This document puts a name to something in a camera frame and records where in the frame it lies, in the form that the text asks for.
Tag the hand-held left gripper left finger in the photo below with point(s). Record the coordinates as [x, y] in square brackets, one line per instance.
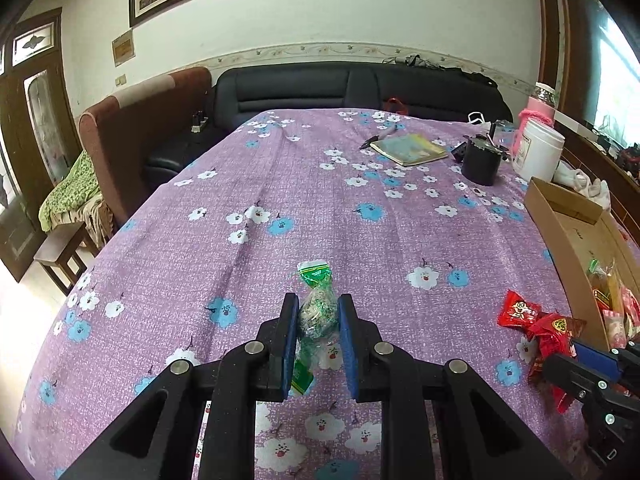
[291, 355]

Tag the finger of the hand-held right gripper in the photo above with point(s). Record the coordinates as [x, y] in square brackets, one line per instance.
[597, 357]
[570, 370]

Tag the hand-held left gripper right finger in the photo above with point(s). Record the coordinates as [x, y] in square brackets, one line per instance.
[348, 355]

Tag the red packet with round emblem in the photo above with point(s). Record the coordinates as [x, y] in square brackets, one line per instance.
[550, 340]

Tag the green candy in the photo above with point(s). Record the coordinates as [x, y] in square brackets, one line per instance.
[315, 310]

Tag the clear cheese biscuit packet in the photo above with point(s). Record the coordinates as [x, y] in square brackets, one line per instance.
[607, 280]

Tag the cardboard box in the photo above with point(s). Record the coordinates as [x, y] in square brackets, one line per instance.
[555, 220]

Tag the small red cartoon packet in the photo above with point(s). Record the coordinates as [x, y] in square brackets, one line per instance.
[517, 310]

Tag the white cloth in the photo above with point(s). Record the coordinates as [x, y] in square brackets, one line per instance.
[590, 187]

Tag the wooden sideboard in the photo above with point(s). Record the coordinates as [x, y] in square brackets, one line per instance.
[600, 160]

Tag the white jar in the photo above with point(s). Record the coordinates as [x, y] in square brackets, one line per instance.
[537, 152]

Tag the yellow-green notebook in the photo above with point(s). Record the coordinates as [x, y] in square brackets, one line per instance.
[407, 149]

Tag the dark pen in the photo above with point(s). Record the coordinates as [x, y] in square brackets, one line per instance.
[372, 141]

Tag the black cup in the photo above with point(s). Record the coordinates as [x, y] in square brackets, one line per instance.
[480, 165]

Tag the clear plastic cup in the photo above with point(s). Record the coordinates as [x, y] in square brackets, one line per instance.
[502, 132]

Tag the small black device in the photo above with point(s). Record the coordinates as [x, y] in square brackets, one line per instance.
[199, 122]

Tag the pink lidded jar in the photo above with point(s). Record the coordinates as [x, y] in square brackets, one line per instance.
[537, 112]

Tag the wooden stool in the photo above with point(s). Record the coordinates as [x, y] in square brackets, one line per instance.
[55, 247]

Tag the black leather sofa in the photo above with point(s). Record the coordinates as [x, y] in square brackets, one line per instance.
[300, 90]

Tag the brown armchair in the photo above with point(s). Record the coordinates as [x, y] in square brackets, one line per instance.
[135, 135]

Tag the green blanket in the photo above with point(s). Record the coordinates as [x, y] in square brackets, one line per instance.
[70, 195]

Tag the window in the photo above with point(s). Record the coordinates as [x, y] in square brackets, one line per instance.
[620, 85]

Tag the dark clothing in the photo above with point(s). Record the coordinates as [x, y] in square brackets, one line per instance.
[415, 60]

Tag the wooden glass door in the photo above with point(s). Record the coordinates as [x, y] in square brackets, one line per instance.
[15, 160]

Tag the wall socket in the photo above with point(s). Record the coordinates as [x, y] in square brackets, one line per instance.
[120, 80]

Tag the wall plaque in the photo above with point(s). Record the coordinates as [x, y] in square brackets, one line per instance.
[123, 47]

